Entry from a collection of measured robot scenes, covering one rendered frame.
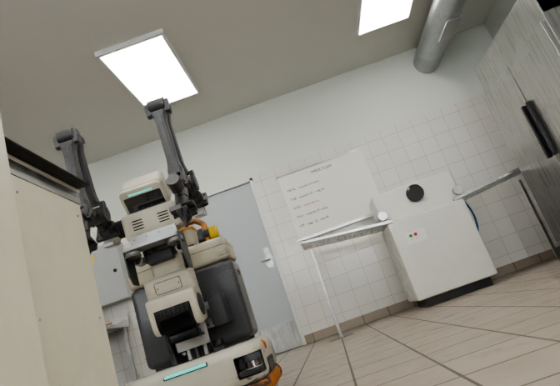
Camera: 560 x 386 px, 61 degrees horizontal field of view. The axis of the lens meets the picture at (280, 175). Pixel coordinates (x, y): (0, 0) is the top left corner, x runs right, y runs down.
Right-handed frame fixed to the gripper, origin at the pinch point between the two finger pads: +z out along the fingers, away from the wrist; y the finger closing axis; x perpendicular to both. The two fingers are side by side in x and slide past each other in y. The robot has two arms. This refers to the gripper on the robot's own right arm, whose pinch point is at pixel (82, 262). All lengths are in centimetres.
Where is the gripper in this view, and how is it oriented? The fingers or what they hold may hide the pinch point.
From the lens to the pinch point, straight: 206.5
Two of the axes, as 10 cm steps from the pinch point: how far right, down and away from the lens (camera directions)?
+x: 2.1, 6.4, 7.4
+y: 9.5, -3.2, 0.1
